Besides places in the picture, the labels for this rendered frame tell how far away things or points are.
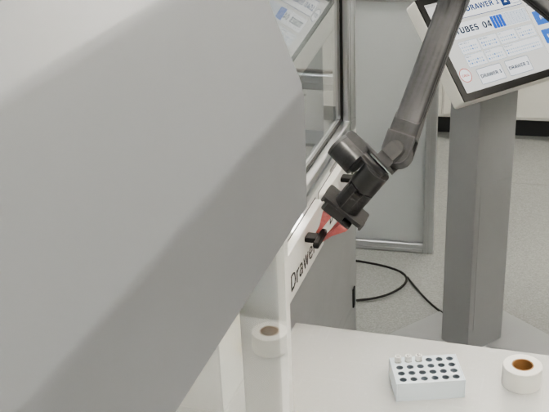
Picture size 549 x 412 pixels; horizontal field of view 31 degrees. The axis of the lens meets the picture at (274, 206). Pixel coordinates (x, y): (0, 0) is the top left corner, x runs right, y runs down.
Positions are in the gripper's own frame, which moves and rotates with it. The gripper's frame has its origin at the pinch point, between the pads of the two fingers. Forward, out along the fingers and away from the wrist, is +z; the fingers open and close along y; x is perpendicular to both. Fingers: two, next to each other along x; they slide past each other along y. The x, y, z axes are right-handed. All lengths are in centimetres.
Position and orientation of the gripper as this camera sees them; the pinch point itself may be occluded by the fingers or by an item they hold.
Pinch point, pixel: (321, 235)
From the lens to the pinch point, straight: 204.7
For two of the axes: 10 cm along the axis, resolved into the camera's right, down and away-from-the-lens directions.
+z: -5.5, 6.7, 4.9
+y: -7.8, -6.2, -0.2
